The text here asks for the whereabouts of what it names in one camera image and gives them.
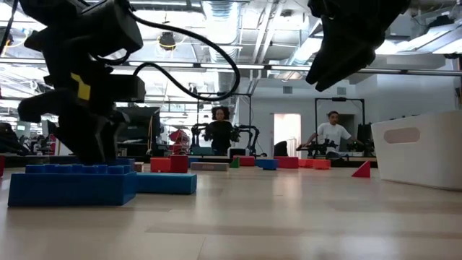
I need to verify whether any black gantry frame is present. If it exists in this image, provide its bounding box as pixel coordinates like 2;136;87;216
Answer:
196;92;253;157
314;97;366;152

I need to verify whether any overhead light bar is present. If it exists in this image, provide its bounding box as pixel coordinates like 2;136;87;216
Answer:
0;57;462;77

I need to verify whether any black table frame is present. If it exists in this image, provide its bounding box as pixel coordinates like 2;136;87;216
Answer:
0;154;379;169

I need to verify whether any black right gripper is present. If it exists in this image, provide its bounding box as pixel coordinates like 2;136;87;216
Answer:
305;0;412;92

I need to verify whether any small blue studded block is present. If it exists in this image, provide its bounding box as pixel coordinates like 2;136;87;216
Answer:
254;158;280;171

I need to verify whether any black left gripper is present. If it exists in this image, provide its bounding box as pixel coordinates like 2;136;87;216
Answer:
17;30;130;163

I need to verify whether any large black monitor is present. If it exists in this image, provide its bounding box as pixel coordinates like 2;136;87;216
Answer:
118;106;161;145

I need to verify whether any red background object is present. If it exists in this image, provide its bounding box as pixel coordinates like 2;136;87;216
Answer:
168;129;191;155

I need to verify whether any white plastic bin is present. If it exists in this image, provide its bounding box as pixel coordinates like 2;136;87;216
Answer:
370;110;462;191

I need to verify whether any black ceiling device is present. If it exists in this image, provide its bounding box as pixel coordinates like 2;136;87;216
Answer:
157;31;177;51

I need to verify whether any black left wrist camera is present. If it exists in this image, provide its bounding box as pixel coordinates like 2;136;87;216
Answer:
107;74;147;103

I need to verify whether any black office chair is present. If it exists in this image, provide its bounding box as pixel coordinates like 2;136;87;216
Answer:
273;140;289;158

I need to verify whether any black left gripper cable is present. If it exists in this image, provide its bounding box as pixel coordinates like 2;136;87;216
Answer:
90;9;242;103

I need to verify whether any small red block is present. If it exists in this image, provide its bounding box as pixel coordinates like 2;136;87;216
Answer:
351;160;372;179

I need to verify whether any person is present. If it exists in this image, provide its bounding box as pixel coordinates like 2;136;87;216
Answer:
306;110;357;158
204;105;237;156

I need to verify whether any silver ventilation duct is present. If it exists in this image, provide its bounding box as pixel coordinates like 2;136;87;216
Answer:
201;0;242;95
288;0;326;66

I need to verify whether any white framed box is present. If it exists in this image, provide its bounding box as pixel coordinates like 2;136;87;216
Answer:
226;147;251;158

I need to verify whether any black upright screen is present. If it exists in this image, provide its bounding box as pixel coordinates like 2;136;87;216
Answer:
355;123;372;155

